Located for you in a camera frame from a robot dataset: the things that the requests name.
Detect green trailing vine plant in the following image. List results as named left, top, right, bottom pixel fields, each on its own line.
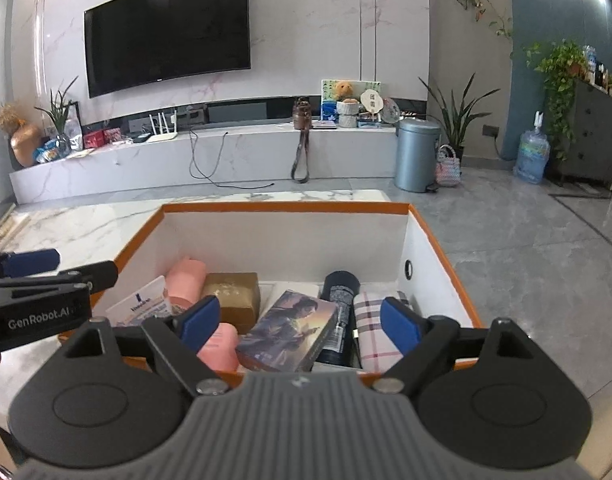
left=523, top=40, right=589, bottom=161

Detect brown cardboard box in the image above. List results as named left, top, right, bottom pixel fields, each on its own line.
left=202, top=272, right=261, bottom=336

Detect white lotion tube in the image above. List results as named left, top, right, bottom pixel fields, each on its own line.
left=104, top=275, right=171, bottom=330

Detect white router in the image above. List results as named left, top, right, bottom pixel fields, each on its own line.
left=144, top=112, right=179, bottom=143

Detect long-leaf potted plant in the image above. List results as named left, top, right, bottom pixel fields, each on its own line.
left=418, top=74, right=502, bottom=168

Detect dried plume bunch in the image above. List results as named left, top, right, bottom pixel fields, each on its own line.
left=0, top=102, right=26, bottom=136

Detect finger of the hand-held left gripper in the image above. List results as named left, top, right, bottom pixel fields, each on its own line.
left=0, top=248, right=61, bottom=281
left=0, top=260, right=119, bottom=297

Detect marble television bench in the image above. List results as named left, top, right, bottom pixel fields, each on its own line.
left=8, top=122, right=401, bottom=206

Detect brown vase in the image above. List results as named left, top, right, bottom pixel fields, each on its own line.
left=10, top=122, right=42, bottom=168

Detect blue snack packets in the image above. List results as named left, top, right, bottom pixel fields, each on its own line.
left=34, top=140, right=61, bottom=163

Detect red gift boxes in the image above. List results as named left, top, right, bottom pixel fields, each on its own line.
left=83, top=127, right=122, bottom=150

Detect pink tube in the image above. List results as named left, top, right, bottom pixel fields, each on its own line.
left=196, top=322, right=243, bottom=375

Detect woven basket bag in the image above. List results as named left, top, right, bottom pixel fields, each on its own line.
left=435, top=145, right=463, bottom=187

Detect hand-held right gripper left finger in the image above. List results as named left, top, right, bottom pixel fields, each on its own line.
left=60, top=295, right=229, bottom=397

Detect white ceramic pot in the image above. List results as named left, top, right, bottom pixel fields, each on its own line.
left=336, top=100, right=361, bottom=129

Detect spiky green potted plant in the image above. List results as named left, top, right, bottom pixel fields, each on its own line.
left=34, top=76, right=81, bottom=157

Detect black cable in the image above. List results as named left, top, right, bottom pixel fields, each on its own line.
left=188, top=127, right=275, bottom=188

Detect blue water jug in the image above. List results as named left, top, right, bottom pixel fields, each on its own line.
left=513, top=111, right=551, bottom=184

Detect grey cabinet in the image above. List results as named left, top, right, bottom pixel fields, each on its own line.
left=546, top=79, right=612, bottom=190

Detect landscape picture board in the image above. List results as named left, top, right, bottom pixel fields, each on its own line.
left=321, top=79, right=383, bottom=123

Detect grey trash can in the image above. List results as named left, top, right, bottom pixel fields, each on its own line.
left=395, top=119, right=441, bottom=193

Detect pink bottle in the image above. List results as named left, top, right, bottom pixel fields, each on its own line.
left=165, top=258, right=207, bottom=313

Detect plaid fabric case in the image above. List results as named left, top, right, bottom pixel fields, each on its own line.
left=353, top=290, right=413, bottom=377

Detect brown leather bag with strap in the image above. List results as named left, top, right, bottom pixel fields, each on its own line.
left=292, top=97, right=313, bottom=183

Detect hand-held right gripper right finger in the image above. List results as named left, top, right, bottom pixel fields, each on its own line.
left=373, top=297, right=542, bottom=397

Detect black television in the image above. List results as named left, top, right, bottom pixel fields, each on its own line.
left=84, top=0, right=251, bottom=99

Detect orange box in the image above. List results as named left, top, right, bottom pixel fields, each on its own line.
left=60, top=202, right=483, bottom=386

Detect dark shampoo bottle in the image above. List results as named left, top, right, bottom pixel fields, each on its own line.
left=315, top=271, right=361, bottom=367

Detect group of small bottles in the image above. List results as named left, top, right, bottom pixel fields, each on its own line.
left=583, top=45, right=612, bottom=97

